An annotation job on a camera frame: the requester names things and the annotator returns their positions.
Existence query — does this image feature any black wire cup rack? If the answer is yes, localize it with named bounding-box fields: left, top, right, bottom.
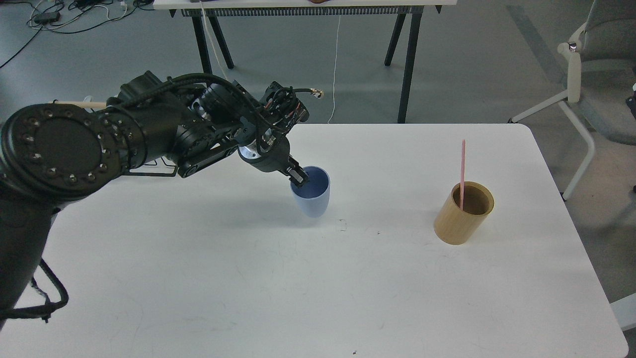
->
left=49, top=95, right=177, bottom=178

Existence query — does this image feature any grey office chair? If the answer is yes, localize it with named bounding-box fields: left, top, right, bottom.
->
left=509, top=0, right=636, bottom=201

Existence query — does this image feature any white background table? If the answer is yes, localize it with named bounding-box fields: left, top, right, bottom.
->
left=152, top=0, right=459, bottom=124

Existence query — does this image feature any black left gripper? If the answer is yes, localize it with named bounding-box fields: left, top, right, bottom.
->
left=238, top=137, right=309, bottom=188

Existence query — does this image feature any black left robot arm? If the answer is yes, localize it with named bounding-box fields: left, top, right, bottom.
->
left=0, top=71, right=323, bottom=323

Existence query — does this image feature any bamboo cylinder holder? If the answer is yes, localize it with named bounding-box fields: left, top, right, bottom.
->
left=434, top=181, right=495, bottom=245

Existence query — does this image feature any blue cup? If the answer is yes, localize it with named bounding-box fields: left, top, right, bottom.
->
left=289, top=166, right=331, bottom=218

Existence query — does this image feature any pink chopstick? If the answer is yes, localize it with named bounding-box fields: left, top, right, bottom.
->
left=459, top=140, right=467, bottom=211

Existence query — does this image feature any floor cables and adapter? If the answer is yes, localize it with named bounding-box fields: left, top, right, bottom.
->
left=0, top=0, right=156, bottom=68

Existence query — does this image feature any white hanging cable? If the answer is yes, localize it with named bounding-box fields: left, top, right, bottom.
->
left=327, top=15, right=342, bottom=124

